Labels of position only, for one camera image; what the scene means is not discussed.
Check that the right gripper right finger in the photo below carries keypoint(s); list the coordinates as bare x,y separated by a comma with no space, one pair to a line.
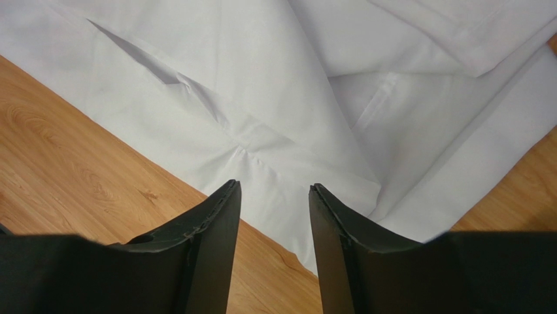
366,268

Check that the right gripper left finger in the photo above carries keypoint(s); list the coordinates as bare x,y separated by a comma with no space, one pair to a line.
183,266

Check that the white long sleeve shirt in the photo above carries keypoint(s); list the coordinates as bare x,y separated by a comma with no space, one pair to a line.
410,112

